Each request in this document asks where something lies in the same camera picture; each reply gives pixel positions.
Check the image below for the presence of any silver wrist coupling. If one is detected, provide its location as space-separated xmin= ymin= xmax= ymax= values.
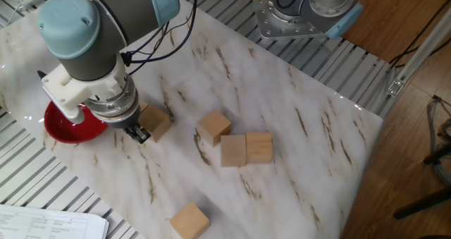
xmin=84 ymin=75 xmax=140 ymax=123

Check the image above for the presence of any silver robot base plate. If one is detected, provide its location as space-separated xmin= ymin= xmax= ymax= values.
xmin=252 ymin=0 xmax=327 ymax=41

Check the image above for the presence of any grey cable bundle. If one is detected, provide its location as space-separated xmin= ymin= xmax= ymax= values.
xmin=426 ymin=94 xmax=451 ymax=186

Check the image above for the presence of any black chair base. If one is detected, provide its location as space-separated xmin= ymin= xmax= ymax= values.
xmin=392 ymin=142 xmax=451 ymax=221

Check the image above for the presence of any aluminium frame profile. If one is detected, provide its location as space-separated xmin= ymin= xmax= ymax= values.
xmin=385 ymin=6 xmax=451 ymax=98

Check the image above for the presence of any black floor cable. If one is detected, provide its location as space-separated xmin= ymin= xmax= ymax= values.
xmin=388 ymin=0 xmax=451 ymax=69

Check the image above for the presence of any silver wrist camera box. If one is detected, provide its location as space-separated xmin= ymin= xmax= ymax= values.
xmin=37 ymin=69 xmax=86 ymax=125

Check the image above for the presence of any white marble pattern board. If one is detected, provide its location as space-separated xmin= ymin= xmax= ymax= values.
xmin=0 ymin=0 xmax=384 ymax=239

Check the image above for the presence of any black wrist cable with plug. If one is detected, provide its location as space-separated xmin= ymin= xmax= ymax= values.
xmin=120 ymin=20 xmax=170 ymax=67

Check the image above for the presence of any white printed paper stack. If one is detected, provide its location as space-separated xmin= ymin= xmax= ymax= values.
xmin=0 ymin=203 xmax=110 ymax=239

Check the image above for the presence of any red glossy bowl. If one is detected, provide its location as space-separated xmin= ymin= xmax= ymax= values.
xmin=44 ymin=100 xmax=109 ymax=145

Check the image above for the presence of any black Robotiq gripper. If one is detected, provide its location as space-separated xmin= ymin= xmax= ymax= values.
xmin=107 ymin=110 xmax=152 ymax=145

